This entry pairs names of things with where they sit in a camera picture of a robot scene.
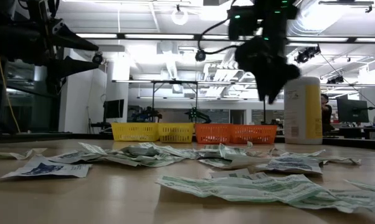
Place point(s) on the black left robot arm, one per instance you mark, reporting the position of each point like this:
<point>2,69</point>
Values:
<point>7,40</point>

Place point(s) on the computer monitor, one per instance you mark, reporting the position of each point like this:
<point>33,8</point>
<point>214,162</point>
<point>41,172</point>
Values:
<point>352,110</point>
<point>113,109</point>

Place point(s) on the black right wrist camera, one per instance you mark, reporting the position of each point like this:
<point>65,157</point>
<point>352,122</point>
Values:
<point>242,25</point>

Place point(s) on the LED light bar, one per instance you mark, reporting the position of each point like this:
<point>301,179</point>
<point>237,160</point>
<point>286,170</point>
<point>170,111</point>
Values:
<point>159,36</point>

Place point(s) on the white yellow wipes canister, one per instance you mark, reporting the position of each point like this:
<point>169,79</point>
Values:
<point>299,118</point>

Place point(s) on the person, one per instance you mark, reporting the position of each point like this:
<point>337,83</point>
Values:
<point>326,115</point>

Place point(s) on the orange plastic basket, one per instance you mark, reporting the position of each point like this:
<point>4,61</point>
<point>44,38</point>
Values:
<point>254,134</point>
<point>214,133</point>

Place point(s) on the white alcohol pad packet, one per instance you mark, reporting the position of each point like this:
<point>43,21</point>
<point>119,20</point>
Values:
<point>296,160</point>
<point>44,169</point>
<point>290,168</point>
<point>75,157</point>

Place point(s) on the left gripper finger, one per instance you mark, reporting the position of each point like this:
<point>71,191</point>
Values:
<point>75,39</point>
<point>72,66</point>

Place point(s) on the neighbour rig robot arm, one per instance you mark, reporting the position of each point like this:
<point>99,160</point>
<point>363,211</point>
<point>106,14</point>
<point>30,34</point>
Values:
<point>198,115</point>

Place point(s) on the black ceiling camera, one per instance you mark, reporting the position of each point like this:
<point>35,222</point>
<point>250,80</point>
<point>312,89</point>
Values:
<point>97,58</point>
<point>200,56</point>

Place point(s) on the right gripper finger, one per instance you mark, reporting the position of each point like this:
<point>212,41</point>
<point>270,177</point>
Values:
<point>276,90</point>
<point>263,88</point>

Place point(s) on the black track spotlights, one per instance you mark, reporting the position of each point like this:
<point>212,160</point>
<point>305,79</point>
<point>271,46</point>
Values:
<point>335,80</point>
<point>302,57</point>

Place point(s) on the yellow plastic basket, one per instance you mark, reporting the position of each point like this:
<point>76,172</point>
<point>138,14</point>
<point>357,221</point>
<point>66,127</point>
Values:
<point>175,132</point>
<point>134,132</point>

